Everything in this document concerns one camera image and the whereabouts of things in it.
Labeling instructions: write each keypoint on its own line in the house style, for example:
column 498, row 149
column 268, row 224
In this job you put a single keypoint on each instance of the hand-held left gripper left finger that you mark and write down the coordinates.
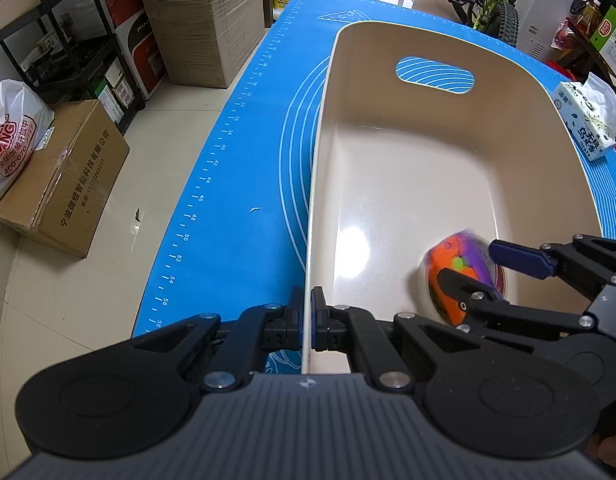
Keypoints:
column 299, row 310

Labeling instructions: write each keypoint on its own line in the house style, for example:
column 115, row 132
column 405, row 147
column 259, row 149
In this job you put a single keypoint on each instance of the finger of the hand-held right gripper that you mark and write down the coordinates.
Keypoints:
column 518, row 257
column 468, row 292

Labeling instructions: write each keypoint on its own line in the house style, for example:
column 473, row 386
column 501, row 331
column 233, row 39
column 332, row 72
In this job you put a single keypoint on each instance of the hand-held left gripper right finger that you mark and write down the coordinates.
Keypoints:
column 316, row 320

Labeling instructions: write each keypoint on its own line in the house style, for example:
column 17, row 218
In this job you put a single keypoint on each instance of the grey tape roll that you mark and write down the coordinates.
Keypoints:
column 502, row 285

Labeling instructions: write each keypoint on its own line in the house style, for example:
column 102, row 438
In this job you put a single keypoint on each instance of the beige plastic storage bin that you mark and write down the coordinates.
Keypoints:
column 413, row 160

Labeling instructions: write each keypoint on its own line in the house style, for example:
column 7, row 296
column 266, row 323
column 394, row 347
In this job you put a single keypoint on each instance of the tissue pack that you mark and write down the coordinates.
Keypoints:
column 588, row 125

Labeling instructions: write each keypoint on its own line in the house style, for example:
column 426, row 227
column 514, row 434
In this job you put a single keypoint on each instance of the blue silicone mat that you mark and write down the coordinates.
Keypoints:
column 248, row 160

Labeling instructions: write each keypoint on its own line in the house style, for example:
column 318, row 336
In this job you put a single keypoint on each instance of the green white carton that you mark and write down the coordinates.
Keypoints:
column 613, row 40

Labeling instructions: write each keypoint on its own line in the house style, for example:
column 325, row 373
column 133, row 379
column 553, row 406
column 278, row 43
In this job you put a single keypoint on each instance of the green black bicycle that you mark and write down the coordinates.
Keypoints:
column 503, row 20

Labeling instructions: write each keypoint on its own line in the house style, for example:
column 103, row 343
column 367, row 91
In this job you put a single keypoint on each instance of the amber drink bottle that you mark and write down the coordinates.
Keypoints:
column 588, row 17

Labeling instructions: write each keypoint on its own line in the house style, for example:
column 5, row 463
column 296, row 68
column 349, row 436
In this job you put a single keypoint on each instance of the white chest freezer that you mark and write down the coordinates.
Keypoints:
column 548, row 0

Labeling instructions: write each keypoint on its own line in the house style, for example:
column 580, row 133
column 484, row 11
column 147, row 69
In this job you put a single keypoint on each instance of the flat brown cardboard box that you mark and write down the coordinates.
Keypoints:
column 72, row 180

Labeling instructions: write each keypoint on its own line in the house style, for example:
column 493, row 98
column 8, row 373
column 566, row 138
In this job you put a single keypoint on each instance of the large taped cardboard box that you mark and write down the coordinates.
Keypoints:
column 202, row 35

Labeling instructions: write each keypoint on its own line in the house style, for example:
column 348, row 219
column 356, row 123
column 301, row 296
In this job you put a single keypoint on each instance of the red appliance box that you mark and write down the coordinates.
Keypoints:
column 137, row 50

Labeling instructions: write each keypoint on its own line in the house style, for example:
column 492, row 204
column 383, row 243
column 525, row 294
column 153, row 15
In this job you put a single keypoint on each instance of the white red-print plastic bag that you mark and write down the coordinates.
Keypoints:
column 12, row 135

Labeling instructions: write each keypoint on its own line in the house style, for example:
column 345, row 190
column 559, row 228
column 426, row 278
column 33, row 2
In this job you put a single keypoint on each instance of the black shelf rack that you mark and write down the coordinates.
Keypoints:
column 46, row 35

